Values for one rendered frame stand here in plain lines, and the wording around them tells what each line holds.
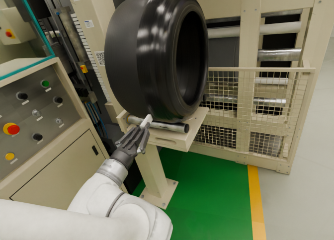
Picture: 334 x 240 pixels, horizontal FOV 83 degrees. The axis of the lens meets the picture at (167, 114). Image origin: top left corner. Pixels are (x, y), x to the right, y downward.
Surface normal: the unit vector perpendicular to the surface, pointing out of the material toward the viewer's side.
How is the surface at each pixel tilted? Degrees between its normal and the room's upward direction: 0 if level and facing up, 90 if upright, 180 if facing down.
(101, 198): 19
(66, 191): 90
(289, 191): 0
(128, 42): 56
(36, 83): 90
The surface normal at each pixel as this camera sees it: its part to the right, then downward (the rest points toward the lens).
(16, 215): 0.74, -0.55
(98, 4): 0.88, 0.12
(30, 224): 0.73, -0.38
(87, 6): -0.43, 0.58
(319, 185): -0.18, -0.81
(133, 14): -0.39, -0.33
